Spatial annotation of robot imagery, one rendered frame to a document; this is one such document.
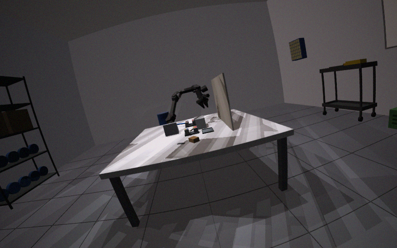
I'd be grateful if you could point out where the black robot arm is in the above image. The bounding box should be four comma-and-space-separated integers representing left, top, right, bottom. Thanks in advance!
165, 85, 210, 124

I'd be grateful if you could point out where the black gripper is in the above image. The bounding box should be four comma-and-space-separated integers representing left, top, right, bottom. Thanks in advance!
196, 93, 208, 108

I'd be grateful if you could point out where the brown flat board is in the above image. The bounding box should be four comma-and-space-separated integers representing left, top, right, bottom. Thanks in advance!
211, 73, 234, 131

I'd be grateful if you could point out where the brown rectangular block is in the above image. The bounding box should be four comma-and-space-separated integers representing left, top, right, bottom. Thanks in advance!
188, 136, 200, 143

